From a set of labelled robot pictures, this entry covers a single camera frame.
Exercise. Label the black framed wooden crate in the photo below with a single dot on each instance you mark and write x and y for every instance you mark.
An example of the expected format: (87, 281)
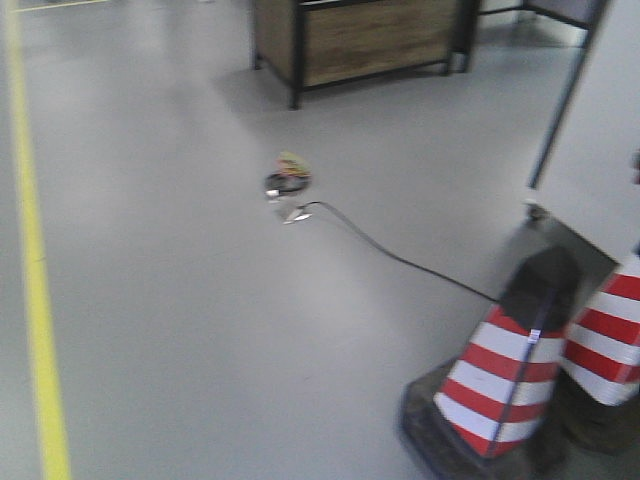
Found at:
(315, 44)

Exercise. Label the left striped traffic cone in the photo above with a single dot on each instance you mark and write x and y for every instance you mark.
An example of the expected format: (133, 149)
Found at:
(487, 413)

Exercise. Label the striped traffic cone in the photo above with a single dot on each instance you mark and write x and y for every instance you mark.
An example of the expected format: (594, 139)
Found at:
(598, 390)
(487, 413)

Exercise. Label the white partition panel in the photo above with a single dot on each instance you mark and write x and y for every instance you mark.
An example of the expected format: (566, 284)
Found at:
(588, 181)

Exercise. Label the right striped traffic cone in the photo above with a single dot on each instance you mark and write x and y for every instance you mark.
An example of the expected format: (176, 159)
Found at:
(598, 390)

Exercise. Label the silver adapter with cable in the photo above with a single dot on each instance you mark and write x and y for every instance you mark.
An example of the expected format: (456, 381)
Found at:
(293, 177)

